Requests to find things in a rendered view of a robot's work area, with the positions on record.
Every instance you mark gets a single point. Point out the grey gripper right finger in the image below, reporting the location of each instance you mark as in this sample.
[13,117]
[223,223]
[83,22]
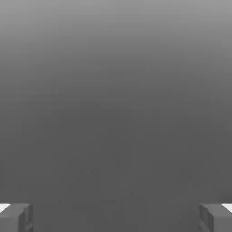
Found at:
[219,217]

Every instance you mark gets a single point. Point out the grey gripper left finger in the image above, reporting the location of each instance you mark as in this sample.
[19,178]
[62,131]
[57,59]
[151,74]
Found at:
[12,217]

